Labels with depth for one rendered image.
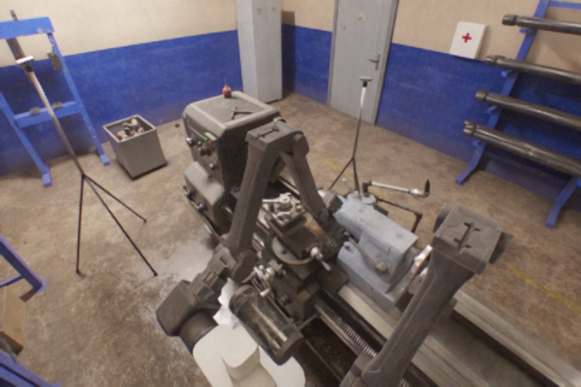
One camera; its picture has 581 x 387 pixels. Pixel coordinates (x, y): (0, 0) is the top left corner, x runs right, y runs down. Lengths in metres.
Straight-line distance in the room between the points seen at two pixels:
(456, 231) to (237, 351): 0.45
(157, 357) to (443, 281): 2.15
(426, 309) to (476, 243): 0.13
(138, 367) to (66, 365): 0.52
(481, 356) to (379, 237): 0.74
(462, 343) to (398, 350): 1.15
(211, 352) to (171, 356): 1.68
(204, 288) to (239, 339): 0.21
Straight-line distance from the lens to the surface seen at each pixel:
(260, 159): 0.64
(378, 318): 1.46
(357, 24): 4.85
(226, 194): 2.05
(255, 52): 5.17
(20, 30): 4.21
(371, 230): 1.34
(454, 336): 1.70
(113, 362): 2.53
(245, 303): 0.62
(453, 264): 0.47
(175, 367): 2.35
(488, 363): 1.72
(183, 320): 0.80
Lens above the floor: 2.12
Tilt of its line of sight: 36 degrees down
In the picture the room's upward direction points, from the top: straight up
